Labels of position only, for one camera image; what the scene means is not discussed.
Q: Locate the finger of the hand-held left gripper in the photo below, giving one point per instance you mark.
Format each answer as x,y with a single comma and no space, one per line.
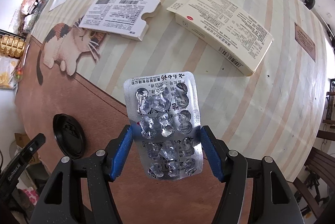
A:
34,144

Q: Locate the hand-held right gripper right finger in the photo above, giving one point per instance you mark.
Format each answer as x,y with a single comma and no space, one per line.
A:
213,156

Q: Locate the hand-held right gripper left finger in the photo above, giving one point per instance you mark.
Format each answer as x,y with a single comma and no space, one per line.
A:
121,156

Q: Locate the silver blister pack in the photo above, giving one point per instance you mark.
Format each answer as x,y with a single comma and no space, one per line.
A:
162,114

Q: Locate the pink patterned bag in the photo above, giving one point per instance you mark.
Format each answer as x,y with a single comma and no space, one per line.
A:
28,195

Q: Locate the black cup lid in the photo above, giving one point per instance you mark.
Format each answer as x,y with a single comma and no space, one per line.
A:
69,137

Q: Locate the cat print tablecloth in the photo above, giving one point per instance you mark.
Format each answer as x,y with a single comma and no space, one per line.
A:
261,109

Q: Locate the colourful candy pack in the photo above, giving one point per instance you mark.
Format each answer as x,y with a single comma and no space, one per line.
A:
18,74

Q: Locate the yellow snack bag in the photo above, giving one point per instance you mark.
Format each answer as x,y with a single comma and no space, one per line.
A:
6,77

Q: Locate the gold bottle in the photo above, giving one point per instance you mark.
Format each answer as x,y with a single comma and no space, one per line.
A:
11,45

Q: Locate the brown wooden chair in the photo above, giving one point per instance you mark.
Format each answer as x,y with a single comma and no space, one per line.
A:
319,161

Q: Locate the cream medicine box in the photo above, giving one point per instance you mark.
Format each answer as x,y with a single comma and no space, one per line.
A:
222,28

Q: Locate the flat white medicine box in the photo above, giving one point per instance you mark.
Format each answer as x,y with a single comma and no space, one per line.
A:
115,20

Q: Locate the pink snack package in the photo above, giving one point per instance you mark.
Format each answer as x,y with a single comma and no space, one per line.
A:
28,4

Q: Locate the black plate dumbbell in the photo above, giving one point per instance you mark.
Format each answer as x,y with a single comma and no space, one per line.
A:
310,3

